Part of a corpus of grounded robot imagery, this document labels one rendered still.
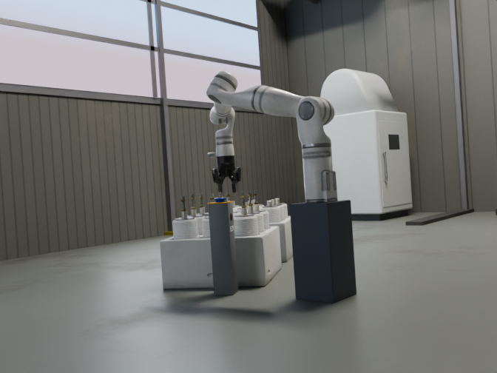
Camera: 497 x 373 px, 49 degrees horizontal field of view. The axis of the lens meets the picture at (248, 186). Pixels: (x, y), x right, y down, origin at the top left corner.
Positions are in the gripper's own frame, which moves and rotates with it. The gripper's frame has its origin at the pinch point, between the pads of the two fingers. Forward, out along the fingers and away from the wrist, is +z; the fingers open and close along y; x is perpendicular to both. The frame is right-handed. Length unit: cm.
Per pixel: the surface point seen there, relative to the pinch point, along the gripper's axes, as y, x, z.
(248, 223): -13.0, -28.1, 12.3
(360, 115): 206, 92, -48
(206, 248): -25.5, -18.1, 20.3
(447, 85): 289, 64, -72
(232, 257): -26.7, -34.7, 22.4
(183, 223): -28.9, -8.7, 11.1
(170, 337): -69, -62, 35
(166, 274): -35.5, -5.4, 29.2
